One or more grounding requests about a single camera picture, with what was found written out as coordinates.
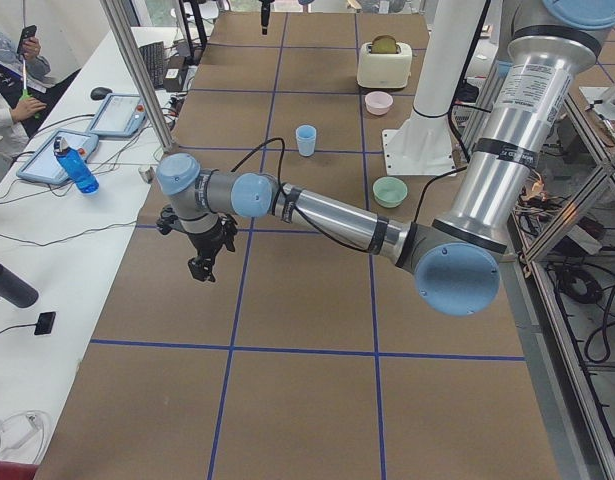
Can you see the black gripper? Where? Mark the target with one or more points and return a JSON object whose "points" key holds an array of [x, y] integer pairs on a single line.
{"points": [[264, 16], [208, 244]]}

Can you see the light blue cup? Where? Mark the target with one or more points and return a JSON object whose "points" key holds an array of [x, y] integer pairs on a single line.
{"points": [[305, 133], [306, 149]]}

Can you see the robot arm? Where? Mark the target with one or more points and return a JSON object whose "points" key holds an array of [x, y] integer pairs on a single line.
{"points": [[454, 261]]}

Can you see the black keyboard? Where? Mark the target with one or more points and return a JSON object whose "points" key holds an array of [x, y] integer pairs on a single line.
{"points": [[153, 57]]}

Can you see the bread slice in toaster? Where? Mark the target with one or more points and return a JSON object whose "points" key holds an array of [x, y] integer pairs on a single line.
{"points": [[384, 44]]}

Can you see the cream toaster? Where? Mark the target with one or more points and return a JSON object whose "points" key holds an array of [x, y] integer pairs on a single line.
{"points": [[384, 71]]}

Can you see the pink bowl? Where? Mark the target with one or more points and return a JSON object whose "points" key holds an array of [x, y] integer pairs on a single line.
{"points": [[378, 103]]}

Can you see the blue water bottle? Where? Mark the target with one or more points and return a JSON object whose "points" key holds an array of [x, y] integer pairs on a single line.
{"points": [[75, 167]]}

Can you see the small black square pad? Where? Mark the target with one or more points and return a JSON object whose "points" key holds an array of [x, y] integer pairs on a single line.
{"points": [[45, 323]]}

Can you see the far teach pendant tablet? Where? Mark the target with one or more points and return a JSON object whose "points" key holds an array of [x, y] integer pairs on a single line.
{"points": [[118, 116]]}

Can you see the teach pendant tablet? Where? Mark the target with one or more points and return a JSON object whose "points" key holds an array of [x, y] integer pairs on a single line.
{"points": [[42, 167], [118, 116]]}

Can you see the black computer mouse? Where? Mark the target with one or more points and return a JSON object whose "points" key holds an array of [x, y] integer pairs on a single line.
{"points": [[99, 93]]}

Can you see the near teach pendant tablet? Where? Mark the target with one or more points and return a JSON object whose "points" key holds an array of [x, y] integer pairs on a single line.
{"points": [[42, 167]]}

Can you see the black thermos bottle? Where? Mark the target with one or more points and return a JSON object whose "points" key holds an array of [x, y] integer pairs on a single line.
{"points": [[15, 290]]}

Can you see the green bowl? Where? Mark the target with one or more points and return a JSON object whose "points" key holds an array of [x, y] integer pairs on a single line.
{"points": [[389, 192]]}

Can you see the seated person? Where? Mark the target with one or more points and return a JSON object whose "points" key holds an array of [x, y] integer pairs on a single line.
{"points": [[17, 110]]}

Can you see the aluminium frame post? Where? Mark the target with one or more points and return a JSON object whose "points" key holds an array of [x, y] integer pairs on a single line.
{"points": [[121, 29]]}

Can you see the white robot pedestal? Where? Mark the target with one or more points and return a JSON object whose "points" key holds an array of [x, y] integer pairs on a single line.
{"points": [[422, 146]]}

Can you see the aluminium side frame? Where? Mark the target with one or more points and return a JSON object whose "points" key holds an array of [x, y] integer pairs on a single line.
{"points": [[565, 223]]}

